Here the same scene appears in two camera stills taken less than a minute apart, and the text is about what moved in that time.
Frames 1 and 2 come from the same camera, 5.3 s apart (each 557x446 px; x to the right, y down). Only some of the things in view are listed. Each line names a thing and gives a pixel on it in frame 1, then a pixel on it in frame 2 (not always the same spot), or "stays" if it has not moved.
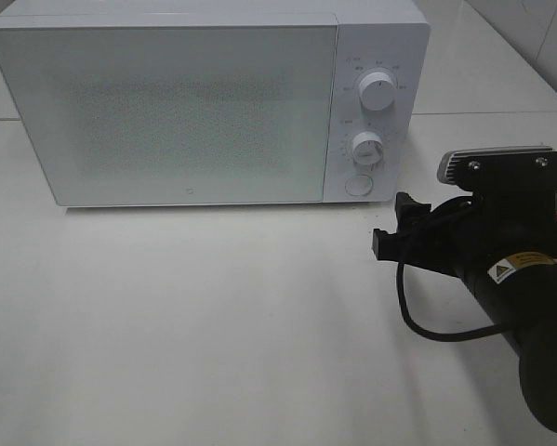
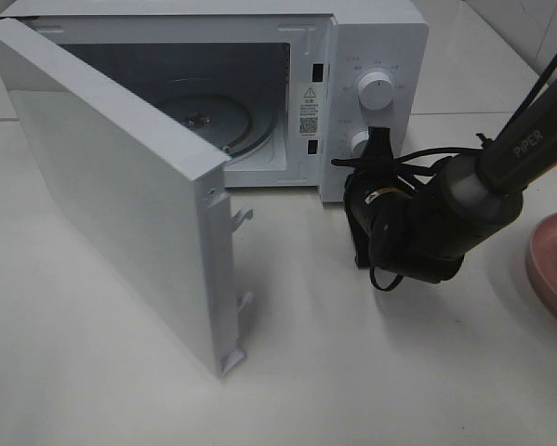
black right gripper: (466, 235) → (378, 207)
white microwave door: (175, 110) → (160, 185)
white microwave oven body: (221, 102) stays
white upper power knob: (377, 90) stays
